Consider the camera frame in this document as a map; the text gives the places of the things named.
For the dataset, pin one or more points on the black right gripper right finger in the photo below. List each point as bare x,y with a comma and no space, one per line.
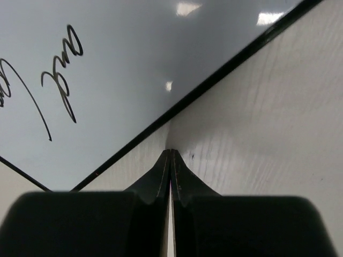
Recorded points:
207,223

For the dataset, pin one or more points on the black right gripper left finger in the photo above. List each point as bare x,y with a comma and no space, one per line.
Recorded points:
131,222

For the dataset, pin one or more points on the white whiteboard with black frame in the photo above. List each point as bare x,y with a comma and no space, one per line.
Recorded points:
83,82

